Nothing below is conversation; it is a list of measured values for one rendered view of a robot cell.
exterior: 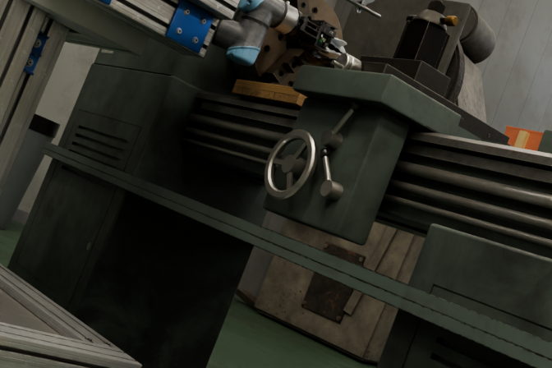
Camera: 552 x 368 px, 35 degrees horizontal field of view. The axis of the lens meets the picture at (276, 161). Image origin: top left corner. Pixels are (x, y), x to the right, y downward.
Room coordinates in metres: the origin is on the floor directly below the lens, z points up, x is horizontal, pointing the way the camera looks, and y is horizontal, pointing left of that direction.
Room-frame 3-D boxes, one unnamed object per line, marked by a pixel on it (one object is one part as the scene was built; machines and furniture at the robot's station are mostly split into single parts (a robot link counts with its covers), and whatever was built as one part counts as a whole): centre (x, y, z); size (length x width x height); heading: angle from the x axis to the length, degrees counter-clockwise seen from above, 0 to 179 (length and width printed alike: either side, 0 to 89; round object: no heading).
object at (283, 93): (2.28, -0.05, 0.88); 0.36 x 0.30 x 0.04; 125
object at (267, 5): (2.15, 0.18, 1.08); 0.11 x 0.08 x 0.09; 125
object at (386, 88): (1.90, -0.28, 0.89); 0.53 x 0.30 x 0.06; 125
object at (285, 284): (5.89, -0.66, 1.22); 1.30 x 1.12 x 2.44; 40
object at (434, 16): (1.92, -0.21, 1.13); 0.08 x 0.08 x 0.03
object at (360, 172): (1.80, -0.10, 0.73); 0.27 x 0.12 x 0.27; 35
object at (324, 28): (2.23, 0.04, 1.08); 0.12 x 0.09 x 0.08; 125
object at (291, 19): (2.19, 0.11, 1.08); 0.08 x 0.05 x 0.08; 35
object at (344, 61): (1.81, -0.06, 0.95); 0.07 x 0.04 x 0.04; 125
